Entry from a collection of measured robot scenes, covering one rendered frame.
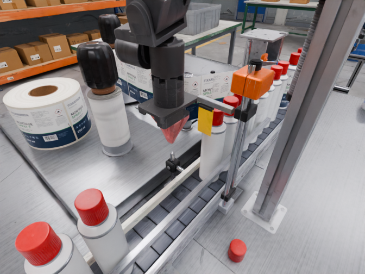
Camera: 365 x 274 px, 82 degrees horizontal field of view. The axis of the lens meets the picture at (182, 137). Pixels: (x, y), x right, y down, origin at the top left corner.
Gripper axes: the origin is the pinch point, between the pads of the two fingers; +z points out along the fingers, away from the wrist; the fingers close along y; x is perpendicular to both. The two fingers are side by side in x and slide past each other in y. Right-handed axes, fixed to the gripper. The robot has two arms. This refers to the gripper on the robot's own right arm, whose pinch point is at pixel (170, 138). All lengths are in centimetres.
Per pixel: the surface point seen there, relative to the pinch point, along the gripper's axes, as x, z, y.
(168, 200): 3.0, 13.9, 4.6
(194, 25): -115, 12, -157
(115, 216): 7.9, -2.2, 19.1
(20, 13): -349, 15, -80
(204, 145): 5.5, 2.1, -5.1
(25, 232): 5.1, -6.5, 27.3
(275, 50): -1, -7, -55
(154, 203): 2.9, 10.8, 8.6
